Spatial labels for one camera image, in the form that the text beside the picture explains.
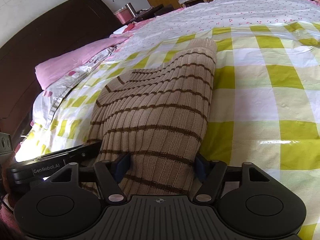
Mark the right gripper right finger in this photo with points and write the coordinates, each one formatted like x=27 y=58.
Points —
x=211 y=175

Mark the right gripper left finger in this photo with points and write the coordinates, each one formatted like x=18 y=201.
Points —
x=109 y=174

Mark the beige brown striped sweater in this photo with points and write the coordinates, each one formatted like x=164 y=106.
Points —
x=158 y=117

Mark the grey patterned pillow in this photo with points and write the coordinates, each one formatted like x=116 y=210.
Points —
x=49 y=100

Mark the yellow checkered bed sheet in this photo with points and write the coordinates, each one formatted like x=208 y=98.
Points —
x=265 y=102

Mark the pink pillow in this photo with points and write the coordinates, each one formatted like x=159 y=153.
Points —
x=53 y=69

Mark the white floral bed cover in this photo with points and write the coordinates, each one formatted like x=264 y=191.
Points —
x=216 y=14

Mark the dark wooden headboard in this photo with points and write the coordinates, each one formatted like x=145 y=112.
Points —
x=66 y=27

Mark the pink storage box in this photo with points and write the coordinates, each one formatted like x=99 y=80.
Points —
x=123 y=15

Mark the dark bedside table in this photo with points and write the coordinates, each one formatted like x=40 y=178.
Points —
x=152 y=12

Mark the steel thermos cup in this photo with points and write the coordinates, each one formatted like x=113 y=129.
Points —
x=131 y=9

